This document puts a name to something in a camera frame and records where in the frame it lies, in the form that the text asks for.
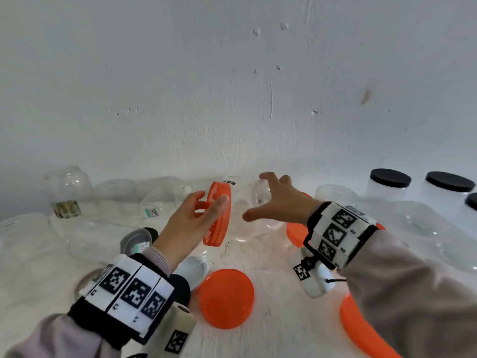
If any person's right hand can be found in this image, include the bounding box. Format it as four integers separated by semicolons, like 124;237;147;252
242;172;323;225

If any short transparent jar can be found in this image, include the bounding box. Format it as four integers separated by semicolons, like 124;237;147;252
233;179;288;243

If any person's left forearm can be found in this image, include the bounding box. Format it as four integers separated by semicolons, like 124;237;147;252
3;313;124;358

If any light blue lid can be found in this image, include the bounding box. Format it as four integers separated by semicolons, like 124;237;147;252
173;255;210;291

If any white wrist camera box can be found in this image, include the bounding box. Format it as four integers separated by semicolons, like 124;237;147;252
140;303;197;358
292;248;347;299

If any large black lid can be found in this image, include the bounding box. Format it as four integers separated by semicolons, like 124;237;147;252
169;273;191;306

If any black white marker wristband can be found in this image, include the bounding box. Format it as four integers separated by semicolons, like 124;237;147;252
304;201;379;271
67;253;176;349

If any pale pink lid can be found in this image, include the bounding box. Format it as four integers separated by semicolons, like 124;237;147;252
74;266;107;299

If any group of transparent plastic jars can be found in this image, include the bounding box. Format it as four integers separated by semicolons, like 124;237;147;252
0;166;477;306

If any person's left hand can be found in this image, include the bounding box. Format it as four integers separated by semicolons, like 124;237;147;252
152;190;231;273

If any person's right forearm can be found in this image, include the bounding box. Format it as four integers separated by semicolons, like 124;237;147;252
337;229;477;358

